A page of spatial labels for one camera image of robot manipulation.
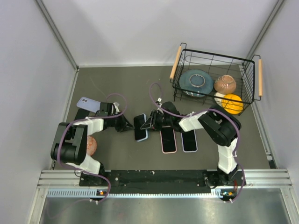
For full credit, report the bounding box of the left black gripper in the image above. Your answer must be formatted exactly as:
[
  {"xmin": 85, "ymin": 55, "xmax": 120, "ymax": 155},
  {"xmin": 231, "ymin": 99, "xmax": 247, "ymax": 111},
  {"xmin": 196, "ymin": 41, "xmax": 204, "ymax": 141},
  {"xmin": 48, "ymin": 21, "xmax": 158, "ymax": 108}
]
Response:
[{"xmin": 108, "ymin": 110, "xmax": 135, "ymax": 133}]

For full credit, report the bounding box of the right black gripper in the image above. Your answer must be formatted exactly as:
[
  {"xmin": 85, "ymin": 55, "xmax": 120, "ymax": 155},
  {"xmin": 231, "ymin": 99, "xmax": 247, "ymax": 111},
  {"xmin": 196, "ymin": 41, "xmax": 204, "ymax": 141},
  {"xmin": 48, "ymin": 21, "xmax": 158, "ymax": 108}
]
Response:
[{"xmin": 141, "ymin": 110, "xmax": 173, "ymax": 132}]

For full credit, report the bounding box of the light blue phone case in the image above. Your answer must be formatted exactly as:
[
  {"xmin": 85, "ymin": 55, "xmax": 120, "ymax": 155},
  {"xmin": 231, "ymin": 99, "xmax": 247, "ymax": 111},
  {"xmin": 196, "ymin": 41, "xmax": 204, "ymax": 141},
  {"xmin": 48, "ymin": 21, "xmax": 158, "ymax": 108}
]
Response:
[{"xmin": 133, "ymin": 113, "xmax": 149, "ymax": 142}]

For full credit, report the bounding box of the dark blue phone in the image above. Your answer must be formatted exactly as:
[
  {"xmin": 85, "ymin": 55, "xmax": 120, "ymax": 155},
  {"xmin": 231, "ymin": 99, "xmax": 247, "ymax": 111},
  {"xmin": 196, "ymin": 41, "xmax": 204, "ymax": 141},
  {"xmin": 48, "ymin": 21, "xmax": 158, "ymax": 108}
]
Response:
[{"xmin": 160, "ymin": 127, "xmax": 177, "ymax": 154}]

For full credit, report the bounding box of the pink phone case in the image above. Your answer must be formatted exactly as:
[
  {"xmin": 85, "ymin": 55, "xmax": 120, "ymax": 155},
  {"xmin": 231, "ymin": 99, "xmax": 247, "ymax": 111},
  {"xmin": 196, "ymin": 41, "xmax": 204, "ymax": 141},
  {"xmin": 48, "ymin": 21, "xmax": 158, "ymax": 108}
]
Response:
[{"xmin": 159, "ymin": 126, "xmax": 177, "ymax": 154}]

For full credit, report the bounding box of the lavender phone case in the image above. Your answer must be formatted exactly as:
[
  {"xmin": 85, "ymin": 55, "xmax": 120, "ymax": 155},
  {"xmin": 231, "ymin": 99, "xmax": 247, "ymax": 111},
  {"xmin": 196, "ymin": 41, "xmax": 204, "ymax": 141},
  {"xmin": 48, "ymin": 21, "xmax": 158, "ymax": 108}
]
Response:
[{"xmin": 180, "ymin": 130, "xmax": 199, "ymax": 154}]

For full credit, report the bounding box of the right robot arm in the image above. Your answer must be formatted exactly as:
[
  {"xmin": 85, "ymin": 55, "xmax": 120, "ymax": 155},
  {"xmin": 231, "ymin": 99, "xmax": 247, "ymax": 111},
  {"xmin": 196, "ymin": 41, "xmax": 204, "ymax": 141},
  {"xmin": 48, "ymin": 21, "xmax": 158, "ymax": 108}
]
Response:
[{"xmin": 141, "ymin": 101, "xmax": 242, "ymax": 185}]

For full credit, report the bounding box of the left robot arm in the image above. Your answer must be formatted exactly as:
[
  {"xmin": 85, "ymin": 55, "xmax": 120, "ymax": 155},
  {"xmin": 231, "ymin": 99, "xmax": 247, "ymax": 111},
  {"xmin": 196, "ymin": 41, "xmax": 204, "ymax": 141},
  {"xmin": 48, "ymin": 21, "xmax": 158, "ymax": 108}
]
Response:
[{"xmin": 50, "ymin": 102, "xmax": 135, "ymax": 185}]

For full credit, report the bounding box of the red patterned bowl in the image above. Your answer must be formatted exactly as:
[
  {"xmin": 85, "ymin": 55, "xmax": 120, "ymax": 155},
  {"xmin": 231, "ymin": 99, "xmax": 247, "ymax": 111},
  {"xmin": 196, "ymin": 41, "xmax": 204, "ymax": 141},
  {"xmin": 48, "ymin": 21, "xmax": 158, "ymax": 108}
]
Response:
[{"xmin": 86, "ymin": 136, "xmax": 97, "ymax": 156}]

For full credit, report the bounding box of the blue ceramic plate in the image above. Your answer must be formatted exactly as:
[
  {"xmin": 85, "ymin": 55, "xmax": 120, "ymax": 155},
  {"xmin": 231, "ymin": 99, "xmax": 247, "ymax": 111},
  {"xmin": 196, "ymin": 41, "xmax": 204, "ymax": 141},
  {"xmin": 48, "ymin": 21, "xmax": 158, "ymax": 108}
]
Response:
[{"xmin": 179, "ymin": 69, "xmax": 214, "ymax": 98}]

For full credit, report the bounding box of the white small dish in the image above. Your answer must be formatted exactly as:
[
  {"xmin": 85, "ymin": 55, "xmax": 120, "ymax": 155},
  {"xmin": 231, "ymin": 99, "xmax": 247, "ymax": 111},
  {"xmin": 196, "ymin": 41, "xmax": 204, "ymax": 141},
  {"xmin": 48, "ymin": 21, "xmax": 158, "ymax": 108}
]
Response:
[{"xmin": 214, "ymin": 92, "xmax": 225, "ymax": 107}]

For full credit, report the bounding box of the yellow bowl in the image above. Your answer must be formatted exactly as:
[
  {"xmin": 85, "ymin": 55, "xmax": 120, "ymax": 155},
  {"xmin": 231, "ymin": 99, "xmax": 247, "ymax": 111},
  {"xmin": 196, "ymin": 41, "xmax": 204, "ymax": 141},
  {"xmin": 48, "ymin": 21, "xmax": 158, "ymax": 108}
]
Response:
[{"xmin": 221, "ymin": 94, "xmax": 243, "ymax": 114}]

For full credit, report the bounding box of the brown ceramic bowl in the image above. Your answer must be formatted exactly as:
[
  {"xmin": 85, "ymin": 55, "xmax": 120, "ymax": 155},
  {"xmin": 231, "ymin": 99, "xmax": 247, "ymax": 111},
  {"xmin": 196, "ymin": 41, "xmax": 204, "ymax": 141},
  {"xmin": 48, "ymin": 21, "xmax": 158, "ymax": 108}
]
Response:
[{"xmin": 214, "ymin": 75, "xmax": 236, "ymax": 95}]

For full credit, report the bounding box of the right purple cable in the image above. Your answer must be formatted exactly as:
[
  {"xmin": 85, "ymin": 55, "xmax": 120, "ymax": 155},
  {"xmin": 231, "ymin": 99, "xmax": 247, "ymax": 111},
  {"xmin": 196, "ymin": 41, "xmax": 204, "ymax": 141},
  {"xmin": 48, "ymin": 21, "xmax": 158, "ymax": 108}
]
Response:
[{"xmin": 149, "ymin": 83, "xmax": 246, "ymax": 203}]

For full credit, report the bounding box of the purple cable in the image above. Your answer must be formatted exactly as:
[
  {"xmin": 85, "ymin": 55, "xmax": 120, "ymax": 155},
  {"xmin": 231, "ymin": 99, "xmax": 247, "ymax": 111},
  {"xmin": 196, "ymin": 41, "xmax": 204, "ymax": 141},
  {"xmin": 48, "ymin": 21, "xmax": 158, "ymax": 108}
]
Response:
[
  {"xmin": 149, "ymin": 83, "xmax": 246, "ymax": 203},
  {"xmin": 45, "ymin": 93, "xmax": 128, "ymax": 217}
]

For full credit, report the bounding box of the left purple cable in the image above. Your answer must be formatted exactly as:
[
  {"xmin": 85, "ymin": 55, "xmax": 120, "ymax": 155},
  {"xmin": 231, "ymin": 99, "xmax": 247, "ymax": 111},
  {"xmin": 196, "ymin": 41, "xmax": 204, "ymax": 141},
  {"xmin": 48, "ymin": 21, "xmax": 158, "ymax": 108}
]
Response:
[{"xmin": 45, "ymin": 93, "xmax": 128, "ymax": 217}]

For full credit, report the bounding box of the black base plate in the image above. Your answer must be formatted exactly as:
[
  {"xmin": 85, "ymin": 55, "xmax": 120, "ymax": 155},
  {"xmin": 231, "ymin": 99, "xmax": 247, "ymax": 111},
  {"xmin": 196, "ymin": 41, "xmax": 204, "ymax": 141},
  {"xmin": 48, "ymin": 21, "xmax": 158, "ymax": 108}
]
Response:
[{"xmin": 79, "ymin": 169, "xmax": 236, "ymax": 194}]

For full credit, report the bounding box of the black wire basket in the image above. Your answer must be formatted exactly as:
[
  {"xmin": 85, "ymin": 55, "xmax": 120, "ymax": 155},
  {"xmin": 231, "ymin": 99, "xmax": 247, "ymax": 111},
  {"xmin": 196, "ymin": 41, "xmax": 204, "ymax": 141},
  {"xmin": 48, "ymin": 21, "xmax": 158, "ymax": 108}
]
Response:
[{"xmin": 170, "ymin": 42, "xmax": 263, "ymax": 105}]

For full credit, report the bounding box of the white slotted cable duct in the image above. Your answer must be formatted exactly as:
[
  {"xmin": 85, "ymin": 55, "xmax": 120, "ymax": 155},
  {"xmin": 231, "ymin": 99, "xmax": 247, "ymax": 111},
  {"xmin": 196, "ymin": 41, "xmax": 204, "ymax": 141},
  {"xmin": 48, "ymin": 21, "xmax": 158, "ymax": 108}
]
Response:
[{"xmin": 47, "ymin": 189, "xmax": 223, "ymax": 199}]

